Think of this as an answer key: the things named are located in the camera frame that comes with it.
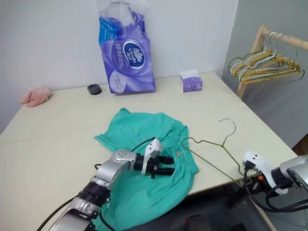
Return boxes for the pink fluffy cloth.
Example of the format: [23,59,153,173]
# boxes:
[19,86,52,108]

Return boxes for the olive wire hanger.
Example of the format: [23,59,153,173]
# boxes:
[180,117,244,186]
[255,39,306,91]

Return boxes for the dark grey round ring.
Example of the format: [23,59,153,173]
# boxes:
[87,83,103,96]

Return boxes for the bunch of hanging wire hangers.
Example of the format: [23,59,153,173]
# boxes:
[238,49,301,85]

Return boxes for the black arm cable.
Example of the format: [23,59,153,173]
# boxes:
[36,137,156,231]
[243,163,308,214]

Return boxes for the purple tissue roll pack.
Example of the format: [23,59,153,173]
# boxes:
[97,0,156,95]

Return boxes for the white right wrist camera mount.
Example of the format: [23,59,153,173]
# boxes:
[242,151,289,195]

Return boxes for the white wire hanger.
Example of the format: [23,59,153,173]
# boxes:
[230,44,277,78]

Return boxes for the teal green shorts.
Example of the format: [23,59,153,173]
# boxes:
[93,107,200,228]

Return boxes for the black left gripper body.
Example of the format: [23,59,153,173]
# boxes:
[145,155,167,180]

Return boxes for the purple tissue box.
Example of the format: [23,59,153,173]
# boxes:
[178,69,203,93]

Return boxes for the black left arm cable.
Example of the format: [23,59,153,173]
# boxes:
[36,137,156,231]

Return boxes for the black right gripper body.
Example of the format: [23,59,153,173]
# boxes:
[245,174,271,194]

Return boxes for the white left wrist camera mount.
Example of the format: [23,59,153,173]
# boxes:
[141,138,163,175]

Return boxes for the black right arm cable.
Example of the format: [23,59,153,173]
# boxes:
[243,163,308,214]

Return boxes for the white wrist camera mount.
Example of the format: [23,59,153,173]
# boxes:
[242,151,289,195]
[141,138,163,175]

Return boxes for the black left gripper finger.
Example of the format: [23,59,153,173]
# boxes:
[159,155,175,166]
[156,167,176,176]

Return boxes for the wooden clothes rack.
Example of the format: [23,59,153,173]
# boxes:
[237,25,308,99]

